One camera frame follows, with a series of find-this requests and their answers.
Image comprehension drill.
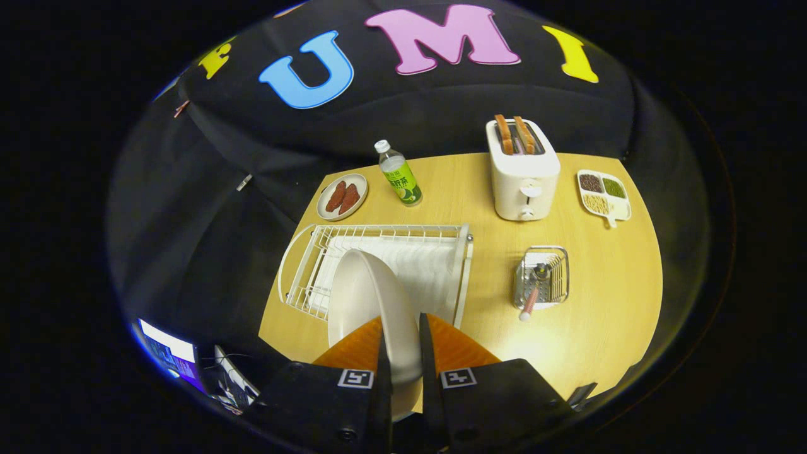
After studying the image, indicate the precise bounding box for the computer monitor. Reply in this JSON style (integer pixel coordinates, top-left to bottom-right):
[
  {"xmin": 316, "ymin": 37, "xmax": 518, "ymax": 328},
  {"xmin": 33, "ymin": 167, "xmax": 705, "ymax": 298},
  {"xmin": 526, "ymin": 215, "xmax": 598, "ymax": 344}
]
[{"xmin": 137, "ymin": 318, "xmax": 206, "ymax": 392}]

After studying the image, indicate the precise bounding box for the white side desk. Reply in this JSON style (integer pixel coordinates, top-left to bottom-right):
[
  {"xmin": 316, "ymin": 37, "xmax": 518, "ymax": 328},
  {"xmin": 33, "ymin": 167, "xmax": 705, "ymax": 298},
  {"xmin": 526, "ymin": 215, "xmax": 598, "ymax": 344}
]
[{"xmin": 211, "ymin": 344, "xmax": 260, "ymax": 414}]

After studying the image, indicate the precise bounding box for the metal wire basket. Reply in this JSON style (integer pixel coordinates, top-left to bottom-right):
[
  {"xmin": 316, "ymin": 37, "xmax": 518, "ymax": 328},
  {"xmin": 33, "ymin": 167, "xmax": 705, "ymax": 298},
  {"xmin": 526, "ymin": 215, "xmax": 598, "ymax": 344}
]
[{"xmin": 514, "ymin": 246, "xmax": 570, "ymax": 311}]

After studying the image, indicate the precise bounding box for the white toaster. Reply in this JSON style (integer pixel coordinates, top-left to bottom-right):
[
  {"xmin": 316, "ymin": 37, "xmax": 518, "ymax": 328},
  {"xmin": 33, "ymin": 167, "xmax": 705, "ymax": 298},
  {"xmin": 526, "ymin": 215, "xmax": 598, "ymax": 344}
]
[{"xmin": 485, "ymin": 119, "xmax": 561, "ymax": 221}]

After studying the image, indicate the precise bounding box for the white wire dish rack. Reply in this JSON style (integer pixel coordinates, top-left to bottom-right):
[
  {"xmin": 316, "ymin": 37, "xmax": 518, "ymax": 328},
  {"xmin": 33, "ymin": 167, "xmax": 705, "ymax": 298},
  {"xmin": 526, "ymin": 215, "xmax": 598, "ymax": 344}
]
[{"xmin": 277, "ymin": 223, "xmax": 475, "ymax": 329}]

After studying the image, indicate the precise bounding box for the white divided bean dish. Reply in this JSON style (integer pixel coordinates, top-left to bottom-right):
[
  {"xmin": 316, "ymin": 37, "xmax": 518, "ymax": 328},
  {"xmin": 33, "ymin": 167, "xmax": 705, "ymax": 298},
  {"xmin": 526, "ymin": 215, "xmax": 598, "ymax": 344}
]
[{"xmin": 577, "ymin": 169, "xmax": 632, "ymax": 228}]

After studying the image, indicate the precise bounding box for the small beige plate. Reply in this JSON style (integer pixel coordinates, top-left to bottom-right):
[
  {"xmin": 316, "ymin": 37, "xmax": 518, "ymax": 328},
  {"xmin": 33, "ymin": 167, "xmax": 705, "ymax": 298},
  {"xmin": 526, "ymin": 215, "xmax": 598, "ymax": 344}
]
[{"xmin": 316, "ymin": 173, "xmax": 369, "ymax": 221}]

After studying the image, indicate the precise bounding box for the black backdrop cloth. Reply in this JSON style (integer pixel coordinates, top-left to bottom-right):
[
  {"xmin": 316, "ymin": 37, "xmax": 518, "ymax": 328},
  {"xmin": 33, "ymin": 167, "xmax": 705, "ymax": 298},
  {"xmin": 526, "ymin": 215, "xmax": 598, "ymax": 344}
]
[{"xmin": 107, "ymin": 0, "xmax": 713, "ymax": 379}]

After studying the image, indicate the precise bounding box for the white plate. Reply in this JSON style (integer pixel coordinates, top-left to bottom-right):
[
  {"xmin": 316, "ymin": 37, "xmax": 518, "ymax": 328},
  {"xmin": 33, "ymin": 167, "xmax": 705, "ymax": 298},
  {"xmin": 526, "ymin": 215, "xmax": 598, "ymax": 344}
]
[{"xmin": 328, "ymin": 249, "xmax": 424, "ymax": 422}]

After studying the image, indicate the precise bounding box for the green label drink bottle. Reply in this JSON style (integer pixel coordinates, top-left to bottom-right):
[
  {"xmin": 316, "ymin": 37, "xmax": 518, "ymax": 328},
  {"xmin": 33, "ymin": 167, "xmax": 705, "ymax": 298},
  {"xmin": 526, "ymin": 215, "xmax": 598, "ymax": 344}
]
[{"xmin": 374, "ymin": 140, "xmax": 423, "ymax": 207}]

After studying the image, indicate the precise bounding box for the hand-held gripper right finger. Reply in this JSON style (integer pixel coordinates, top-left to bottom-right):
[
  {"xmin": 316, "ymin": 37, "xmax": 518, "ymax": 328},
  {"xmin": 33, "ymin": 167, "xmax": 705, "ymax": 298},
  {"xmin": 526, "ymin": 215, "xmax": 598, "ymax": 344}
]
[{"xmin": 419, "ymin": 312, "xmax": 578, "ymax": 454}]

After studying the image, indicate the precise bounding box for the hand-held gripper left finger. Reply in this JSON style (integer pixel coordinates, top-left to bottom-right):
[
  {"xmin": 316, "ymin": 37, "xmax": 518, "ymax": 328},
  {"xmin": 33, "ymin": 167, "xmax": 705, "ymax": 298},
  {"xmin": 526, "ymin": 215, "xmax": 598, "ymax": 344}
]
[{"xmin": 255, "ymin": 315, "xmax": 393, "ymax": 454}]

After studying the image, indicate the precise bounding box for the pink-handled spoon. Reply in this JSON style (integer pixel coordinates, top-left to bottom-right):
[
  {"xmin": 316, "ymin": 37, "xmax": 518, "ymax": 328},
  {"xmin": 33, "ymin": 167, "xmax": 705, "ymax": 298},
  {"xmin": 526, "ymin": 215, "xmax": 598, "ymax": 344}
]
[{"xmin": 519, "ymin": 265, "xmax": 549, "ymax": 322}]

